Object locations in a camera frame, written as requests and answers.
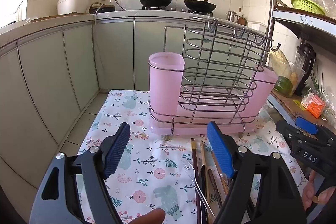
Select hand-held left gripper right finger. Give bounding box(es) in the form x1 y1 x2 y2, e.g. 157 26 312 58
206 120 307 224

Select black blender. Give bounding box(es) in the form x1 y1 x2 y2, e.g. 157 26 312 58
294 39 317 97

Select person's right hand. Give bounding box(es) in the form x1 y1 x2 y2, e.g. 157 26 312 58
302 169 336 211

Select floral tablecloth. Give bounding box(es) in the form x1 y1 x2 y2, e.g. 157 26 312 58
79 90 313 224

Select white cable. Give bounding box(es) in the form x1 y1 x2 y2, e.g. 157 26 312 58
92 5 112 92

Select green plant leaves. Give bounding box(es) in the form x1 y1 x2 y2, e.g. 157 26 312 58
310 67 331 98

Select clear container with vegetables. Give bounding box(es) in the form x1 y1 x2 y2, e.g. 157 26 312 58
268 49 306 98

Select wooden cutting board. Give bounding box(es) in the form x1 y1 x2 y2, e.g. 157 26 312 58
31 13 79 23

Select gas stove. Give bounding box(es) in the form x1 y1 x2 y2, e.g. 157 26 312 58
142 5 214 16

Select steel kettle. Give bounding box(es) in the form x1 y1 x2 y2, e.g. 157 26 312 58
226 10 239 22

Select black electric pot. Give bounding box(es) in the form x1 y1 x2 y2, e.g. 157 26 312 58
89 2 116 14

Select white plastic container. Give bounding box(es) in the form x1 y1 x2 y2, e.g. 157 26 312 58
248 21 268 31

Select pink plastic cup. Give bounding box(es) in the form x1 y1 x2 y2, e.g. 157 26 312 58
148 52 186 121
247 67 279 119

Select green plastic basket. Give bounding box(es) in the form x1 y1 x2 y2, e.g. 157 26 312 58
291 0 326 16

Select black wok with wooden handle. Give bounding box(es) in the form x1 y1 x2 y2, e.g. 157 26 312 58
184 0 217 12

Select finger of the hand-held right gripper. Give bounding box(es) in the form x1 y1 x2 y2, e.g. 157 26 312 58
276 116 328 143

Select orange package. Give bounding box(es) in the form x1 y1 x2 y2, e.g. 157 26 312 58
301 93 326 119

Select person's left hand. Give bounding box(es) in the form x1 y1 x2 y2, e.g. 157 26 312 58
130 208 166 224

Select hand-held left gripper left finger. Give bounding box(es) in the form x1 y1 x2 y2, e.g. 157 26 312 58
28 122 131 224

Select metal wire utensil rack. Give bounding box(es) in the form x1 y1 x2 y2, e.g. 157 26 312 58
148 18 282 141

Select dark brown wooden utensil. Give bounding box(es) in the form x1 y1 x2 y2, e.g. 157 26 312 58
207 168 223 211

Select clear plastic fork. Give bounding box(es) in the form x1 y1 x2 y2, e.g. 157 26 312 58
181 158 212 216

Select cardboard box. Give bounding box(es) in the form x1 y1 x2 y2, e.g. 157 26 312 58
272 89 336 140

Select white rice cooker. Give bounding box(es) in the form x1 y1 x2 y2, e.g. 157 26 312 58
57 0 90 15

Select pink drip tray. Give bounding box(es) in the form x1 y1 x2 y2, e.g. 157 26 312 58
149 119 256 135

